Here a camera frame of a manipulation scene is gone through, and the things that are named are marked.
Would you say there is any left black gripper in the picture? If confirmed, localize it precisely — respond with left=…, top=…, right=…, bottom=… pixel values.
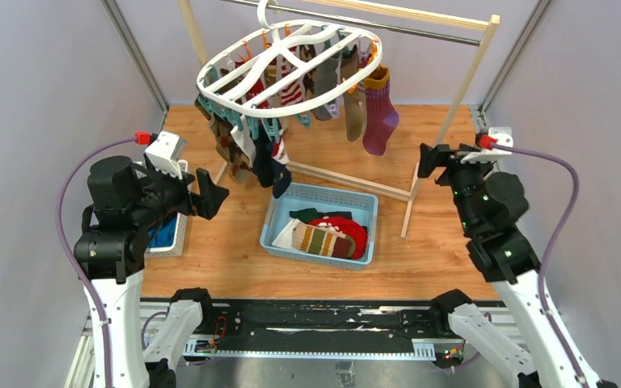
left=131, top=158, right=229, bottom=224

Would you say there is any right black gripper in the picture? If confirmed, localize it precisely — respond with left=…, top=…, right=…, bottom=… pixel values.
left=416, top=141, right=490, bottom=231

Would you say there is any beige striped ribbed sock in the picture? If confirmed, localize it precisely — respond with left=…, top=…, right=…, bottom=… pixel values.
left=292, top=223, right=357, bottom=259

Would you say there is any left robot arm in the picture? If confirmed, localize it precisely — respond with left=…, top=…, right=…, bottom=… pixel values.
left=72, top=156, right=230, bottom=387

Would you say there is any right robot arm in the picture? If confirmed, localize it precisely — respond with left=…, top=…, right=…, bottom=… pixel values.
left=417, top=141, right=615, bottom=387

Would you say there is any white oval clip hanger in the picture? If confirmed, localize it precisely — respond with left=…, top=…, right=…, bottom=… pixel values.
left=196, top=1, right=383, bottom=119

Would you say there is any blue cloth in basket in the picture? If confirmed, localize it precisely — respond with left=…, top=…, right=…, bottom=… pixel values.
left=148, top=214, right=177, bottom=249

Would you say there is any argyle brown hanging sock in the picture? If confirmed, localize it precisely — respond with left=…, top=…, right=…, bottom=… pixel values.
left=195, top=95, right=252, bottom=181

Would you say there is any purple mustard hanging sock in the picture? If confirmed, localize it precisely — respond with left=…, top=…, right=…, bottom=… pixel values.
left=362, top=65, right=399, bottom=156

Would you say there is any navy hanging sock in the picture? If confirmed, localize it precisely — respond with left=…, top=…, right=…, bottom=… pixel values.
left=251, top=133, right=292, bottom=199

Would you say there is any white plastic basket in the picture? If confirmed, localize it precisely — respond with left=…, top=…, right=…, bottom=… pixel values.
left=146, top=213, right=187, bottom=257

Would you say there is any white hanging sock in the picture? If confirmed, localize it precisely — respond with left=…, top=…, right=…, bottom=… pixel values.
left=230, top=115, right=256, bottom=169

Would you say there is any white sock in basket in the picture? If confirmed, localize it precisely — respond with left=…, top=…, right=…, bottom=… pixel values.
left=272, top=217, right=301, bottom=250

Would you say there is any olive tan hanging sock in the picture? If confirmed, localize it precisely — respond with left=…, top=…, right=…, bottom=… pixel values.
left=340, top=44, right=367, bottom=141

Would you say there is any dark green sock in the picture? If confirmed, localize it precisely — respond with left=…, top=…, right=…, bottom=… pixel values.
left=289, top=208, right=353, bottom=224

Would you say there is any light blue plastic basket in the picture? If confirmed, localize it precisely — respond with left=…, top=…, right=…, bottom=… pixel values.
left=260, top=183, right=378, bottom=270

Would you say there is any orange clothes peg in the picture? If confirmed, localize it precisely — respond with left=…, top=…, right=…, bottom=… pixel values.
left=365, top=38, right=381, bottom=68

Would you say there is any grey hanging sock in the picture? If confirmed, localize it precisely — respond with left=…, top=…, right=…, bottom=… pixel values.
left=312, top=52, right=341, bottom=121

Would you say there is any metal rack rod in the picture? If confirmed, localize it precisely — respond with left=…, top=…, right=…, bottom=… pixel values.
left=219, top=0, right=482, bottom=47

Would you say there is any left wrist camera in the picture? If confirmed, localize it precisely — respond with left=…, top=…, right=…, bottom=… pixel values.
left=144, top=131, right=187, bottom=179

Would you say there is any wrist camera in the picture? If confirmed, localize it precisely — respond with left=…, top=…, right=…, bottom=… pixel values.
left=460, top=127, right=513, bottom=164
left=144, top=131, right=187, bottom=179

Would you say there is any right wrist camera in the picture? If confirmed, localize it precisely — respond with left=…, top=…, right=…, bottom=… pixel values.
left=460, top=127, right=513, bottom=164

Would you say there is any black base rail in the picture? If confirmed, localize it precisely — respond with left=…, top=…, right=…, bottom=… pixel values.
left=194, top=299, right=466, bottom=355

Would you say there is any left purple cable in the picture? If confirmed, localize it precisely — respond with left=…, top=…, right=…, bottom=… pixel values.
left=56, top=131, right=154, bottom=388

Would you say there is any wooden clothes rack frame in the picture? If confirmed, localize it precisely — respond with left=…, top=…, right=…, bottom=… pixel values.
left=176, top=0, right=501, bottom=240

